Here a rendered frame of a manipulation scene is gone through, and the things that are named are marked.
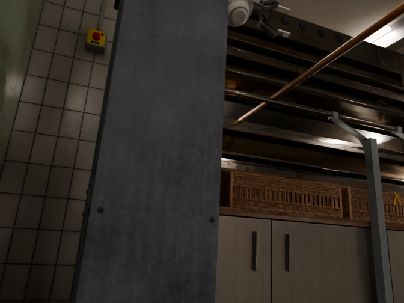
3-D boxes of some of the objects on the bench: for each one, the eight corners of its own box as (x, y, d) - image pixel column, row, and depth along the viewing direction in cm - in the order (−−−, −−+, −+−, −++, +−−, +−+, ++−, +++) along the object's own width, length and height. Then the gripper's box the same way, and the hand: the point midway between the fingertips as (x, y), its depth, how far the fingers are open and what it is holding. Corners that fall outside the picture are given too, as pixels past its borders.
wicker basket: (288, 222, 179) (287, 177, 186) (362, 228, 195) (358, 186, 203) (351, 220, 134) (347, 161, 142) (439, 228, 151) (431, 175, 158)
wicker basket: (194, 213, 161) (198, 164, 168) (285, 221, 176) (284, 175, 184) (228, 208, 116) (231, 141, 123) (345, 219, 131) (341, 159, 139)
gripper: (246, -7, 143) (284, 7, 150) (244, 38, 136) (284, 50, 143) (254, -18, 136) (293, -4, 143) (253, 27, 129) (294, 41, 136)
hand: (287, 22), depth 143 cm, fingers open, 13 cm apart
